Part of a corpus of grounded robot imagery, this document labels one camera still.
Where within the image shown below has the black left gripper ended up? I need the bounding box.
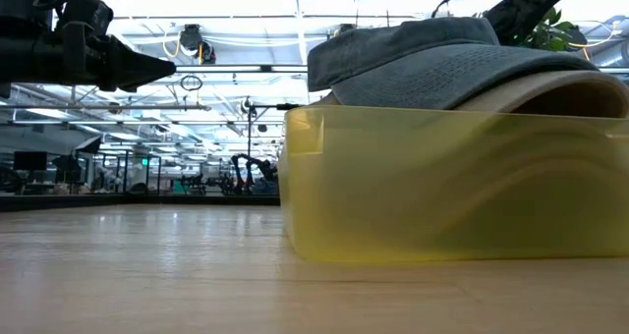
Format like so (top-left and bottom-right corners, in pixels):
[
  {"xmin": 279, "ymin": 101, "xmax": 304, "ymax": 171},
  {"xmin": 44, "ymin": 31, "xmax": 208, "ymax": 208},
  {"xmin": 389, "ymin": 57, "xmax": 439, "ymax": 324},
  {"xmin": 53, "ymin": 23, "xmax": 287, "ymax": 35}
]
[{"xmin": 61, "ymin": 22, "xmax": 177, "ymax": 93}]

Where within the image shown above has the grey baseball cap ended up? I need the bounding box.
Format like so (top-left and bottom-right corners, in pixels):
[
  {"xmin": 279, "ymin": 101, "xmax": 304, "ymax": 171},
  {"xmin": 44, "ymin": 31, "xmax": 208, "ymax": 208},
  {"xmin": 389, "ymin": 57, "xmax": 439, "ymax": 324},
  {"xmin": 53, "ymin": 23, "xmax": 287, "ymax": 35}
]
[{"xmin": 306, "ymin": 16, "xmax": 601, "ymax": 111}]

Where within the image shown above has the tan baseball cap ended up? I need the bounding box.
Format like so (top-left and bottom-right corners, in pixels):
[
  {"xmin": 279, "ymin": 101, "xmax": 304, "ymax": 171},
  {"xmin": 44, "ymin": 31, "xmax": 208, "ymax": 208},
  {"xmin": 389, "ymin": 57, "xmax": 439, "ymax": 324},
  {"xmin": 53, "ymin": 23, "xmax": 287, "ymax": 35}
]
[{"xmin": 455, "ymin": 69, "xmax": 629, "ymax": 120}]

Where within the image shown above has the yellow plastic container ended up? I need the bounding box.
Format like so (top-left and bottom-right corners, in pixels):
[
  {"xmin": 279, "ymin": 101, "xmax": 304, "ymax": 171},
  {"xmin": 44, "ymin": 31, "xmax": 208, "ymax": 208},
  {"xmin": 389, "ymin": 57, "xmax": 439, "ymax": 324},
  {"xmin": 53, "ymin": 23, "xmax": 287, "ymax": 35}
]
[{"xmin": 277, "ymin": 103, "xmax": 629, "ymax": 265}]

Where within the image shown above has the black ceiling device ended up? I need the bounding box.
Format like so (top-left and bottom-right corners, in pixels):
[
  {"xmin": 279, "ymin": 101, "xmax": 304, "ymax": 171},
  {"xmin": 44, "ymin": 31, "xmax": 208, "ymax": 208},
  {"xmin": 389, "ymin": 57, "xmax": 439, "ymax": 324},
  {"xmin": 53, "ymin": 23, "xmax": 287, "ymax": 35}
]
[{"xmin": 178, "ymin": 23, "xmax": 218, "ymax": 66}]

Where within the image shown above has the black light stand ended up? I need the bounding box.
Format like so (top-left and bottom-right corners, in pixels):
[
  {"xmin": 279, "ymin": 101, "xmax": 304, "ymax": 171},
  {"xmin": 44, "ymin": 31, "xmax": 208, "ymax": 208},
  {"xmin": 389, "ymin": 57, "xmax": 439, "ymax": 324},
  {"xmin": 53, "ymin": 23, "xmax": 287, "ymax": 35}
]
[{"xmin": 240, "ymin": 96, "xmax": 301, "ymax": 159}]

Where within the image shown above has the black background monitor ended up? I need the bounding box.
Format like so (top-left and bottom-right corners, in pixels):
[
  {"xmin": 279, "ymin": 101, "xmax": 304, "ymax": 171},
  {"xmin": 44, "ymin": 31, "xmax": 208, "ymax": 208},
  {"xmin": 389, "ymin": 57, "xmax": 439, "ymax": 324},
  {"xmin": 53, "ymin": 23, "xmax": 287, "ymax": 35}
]
[{"xmin": 13, "ymin": 150, "xmax": 49, "ymax": 173}]

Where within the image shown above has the green leafy plant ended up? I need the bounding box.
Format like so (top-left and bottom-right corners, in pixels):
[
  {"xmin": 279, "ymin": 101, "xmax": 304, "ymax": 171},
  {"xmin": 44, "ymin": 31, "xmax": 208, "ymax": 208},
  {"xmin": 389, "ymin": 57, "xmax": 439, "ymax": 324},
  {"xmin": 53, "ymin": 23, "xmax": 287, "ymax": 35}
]
[{"xmin": 513, "ymin": 7, "xmax": 590, "ymax": 54}]

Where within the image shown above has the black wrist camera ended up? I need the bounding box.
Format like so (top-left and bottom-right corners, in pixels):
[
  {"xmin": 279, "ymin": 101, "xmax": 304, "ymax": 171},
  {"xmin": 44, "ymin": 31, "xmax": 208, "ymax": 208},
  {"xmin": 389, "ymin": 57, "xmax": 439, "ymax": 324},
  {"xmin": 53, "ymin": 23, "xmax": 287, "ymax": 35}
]
[{"xmin": 51, "ymin": 0, "xmax": 115, "ymax": 36}]

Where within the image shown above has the black metal table frame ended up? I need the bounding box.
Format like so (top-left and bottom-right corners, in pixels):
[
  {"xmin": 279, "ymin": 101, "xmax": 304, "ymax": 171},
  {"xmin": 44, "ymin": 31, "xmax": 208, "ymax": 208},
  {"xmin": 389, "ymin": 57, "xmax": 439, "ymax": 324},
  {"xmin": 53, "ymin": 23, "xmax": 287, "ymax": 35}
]
[{"xmin": 0, "ymin": 193, "xmax": 282, "ymax": 213}]

